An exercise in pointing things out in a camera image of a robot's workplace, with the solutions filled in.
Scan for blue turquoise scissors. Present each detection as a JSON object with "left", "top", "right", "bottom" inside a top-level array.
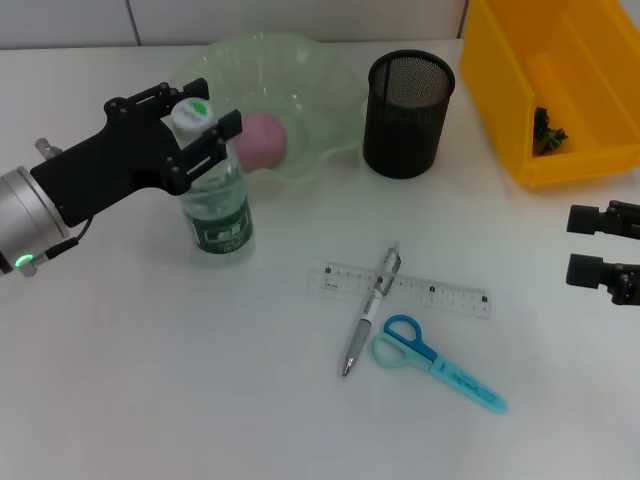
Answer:
[{"left": 371, "top": 313, "right": 509, "bottom": 416}]

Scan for clear plastic ruler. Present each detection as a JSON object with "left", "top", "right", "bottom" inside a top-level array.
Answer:
[{"left": 319, "top": 259, "right": 494, "bottom": 320}]

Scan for yellow plastic bin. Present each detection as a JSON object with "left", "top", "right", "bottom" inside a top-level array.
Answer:
[{"left": 458, "top": 0, "right": 640, "bottom": 190}]

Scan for clear water bottle green label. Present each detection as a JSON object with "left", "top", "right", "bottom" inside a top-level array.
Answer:
[{"left": 169, "top": 97, "right": 257, "bottom": 270}]

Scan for left gripper grey cable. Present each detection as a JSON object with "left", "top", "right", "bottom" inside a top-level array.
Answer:
[{"left": 17, "top": 214, "right": 97, "bottom": 279}]

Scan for black mesh pen holder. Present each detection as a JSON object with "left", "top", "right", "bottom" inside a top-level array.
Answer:
[{"left": 361, "top": 48, "right": 457, "bottom": 180}]

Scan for green glass fruit bowl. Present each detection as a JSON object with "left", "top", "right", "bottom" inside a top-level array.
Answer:
[{"left": 169, "top": 31, "right": 370, "bottom": 195}]

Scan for left gripper silver plug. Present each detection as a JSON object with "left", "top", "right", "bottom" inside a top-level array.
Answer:
[{"left": 34, "top": 138, "right": 64, "bottom": 162}]

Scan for pink peach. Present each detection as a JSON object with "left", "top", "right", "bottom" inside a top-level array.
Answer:
[{"left": 231, "top": 112, "right": 290, "bottom": 174}]

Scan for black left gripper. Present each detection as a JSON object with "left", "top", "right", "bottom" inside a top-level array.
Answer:
[{"left": 30, "top": 77, "right": 244, "bottom": 228}]

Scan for grey white ballpoint pen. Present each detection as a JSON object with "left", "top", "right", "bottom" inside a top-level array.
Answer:
[{"left": 341, "top": 240, "right": 404, "bottom": 379}]

